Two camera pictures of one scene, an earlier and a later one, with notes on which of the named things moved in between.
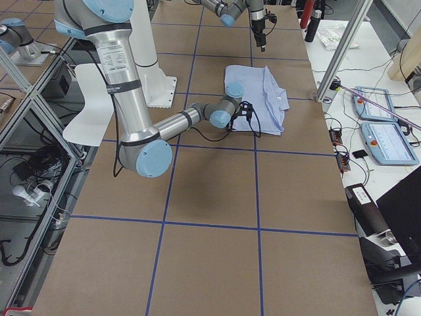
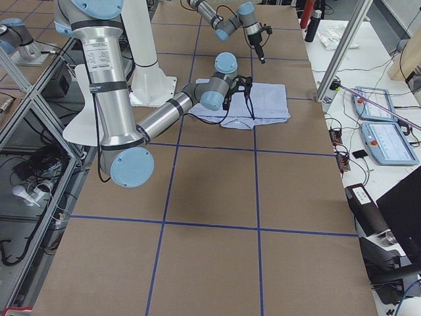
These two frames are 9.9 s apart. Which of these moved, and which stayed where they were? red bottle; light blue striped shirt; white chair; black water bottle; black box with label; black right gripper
Moved: light blue striped shirt; black right gripper
Stayed: red bottle; white chair; black box with label; black water bottle
